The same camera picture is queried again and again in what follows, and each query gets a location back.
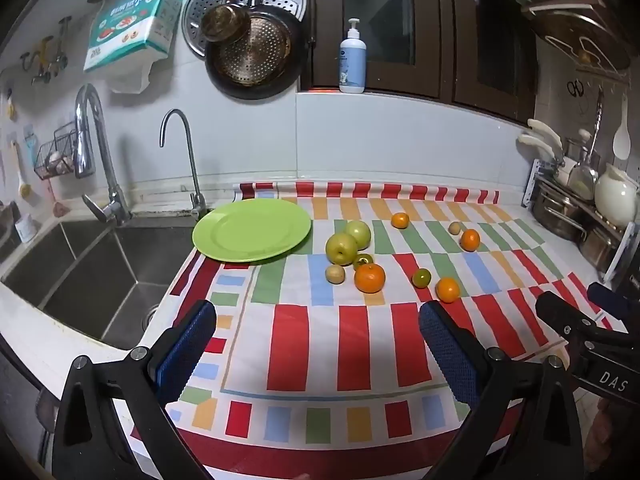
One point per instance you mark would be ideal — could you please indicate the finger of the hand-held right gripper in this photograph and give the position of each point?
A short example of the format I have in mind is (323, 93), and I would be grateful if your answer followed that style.
(557, 307)
(607, 296)

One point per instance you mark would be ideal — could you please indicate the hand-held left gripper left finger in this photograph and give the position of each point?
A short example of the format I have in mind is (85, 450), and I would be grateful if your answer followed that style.
(187, 350)

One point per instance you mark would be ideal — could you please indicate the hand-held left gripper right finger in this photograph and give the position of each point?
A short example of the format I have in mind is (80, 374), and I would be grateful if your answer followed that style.
(447, 355)

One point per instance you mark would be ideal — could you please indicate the small orange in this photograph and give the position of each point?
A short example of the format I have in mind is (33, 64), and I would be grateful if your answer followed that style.
(447, 290)
(470, 239)
(400, 220)

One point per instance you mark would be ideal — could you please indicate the large orange with stem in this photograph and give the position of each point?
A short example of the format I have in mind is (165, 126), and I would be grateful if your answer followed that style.
(370, 278)

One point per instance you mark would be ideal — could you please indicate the green tangerine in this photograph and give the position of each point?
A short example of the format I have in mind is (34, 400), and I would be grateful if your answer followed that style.
(363, 260)
(421, 277)

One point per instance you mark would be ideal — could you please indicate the green plate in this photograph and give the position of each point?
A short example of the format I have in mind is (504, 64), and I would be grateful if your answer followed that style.
(252, 230)

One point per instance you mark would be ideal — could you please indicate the small brown fruit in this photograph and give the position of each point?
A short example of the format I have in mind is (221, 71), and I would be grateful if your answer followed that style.
(454, 228)
(334, 274)

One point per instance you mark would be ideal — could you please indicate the green apple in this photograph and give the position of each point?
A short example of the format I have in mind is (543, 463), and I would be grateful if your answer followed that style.
(361, 231)
(341, 250)

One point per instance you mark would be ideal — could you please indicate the person's right hand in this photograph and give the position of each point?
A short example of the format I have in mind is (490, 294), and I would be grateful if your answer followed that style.
(600, 432)

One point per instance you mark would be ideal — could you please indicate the steel pot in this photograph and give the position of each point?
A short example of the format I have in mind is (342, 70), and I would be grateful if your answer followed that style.
(557, 210)
(600, 246)

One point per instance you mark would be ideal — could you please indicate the white pitcher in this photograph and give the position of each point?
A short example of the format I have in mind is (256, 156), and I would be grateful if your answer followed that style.
(612, 195)

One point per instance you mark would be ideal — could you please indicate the steel sink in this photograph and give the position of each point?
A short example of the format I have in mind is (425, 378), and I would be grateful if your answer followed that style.
(100, 270)

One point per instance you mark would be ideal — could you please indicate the steel ladle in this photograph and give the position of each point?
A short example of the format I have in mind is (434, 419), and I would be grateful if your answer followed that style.
(582, 177)

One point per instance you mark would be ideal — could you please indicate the striped tablecloth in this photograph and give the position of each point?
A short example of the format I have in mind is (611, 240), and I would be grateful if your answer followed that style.
(310, 350)

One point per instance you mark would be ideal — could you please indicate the white metal rack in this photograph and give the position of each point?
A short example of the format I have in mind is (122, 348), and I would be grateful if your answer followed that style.
(532, 182)

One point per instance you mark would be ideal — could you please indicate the white rice spoon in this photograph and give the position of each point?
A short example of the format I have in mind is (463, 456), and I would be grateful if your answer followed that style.
(621, 137)

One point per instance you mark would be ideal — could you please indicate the thin chrome faucet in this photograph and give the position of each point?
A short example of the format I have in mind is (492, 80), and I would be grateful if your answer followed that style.
(188, 160)

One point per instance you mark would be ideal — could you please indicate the white cup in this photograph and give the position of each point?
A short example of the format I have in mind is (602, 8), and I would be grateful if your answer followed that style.
(25, 228)

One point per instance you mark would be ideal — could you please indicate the black scissors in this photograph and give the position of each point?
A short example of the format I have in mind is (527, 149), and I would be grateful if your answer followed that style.
(575, 88)

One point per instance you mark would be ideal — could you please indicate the large chrome faucet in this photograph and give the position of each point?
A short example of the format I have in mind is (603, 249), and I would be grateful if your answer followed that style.
(92, 130)

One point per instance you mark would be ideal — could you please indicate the copper strainer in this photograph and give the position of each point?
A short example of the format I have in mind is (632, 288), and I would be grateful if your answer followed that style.
(255, 52)

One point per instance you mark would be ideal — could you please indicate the white pump bottle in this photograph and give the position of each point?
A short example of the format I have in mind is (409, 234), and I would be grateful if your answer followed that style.
(352, 62)

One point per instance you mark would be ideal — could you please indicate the black frying pan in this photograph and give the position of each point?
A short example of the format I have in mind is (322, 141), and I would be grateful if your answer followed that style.
(297, 55)

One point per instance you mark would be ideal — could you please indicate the copper saucepan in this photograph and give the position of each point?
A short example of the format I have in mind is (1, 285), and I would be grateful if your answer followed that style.
(225, 22)

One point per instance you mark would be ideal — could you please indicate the paper towel pack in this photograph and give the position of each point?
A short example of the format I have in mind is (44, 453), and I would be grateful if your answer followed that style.
(132, 20)

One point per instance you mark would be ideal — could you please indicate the dark brown window frame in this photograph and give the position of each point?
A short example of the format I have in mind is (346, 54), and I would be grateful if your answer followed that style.
(430, 35)

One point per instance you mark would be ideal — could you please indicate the brass wall hooks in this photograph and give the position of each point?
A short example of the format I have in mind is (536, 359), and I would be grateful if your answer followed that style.
(42, 57)

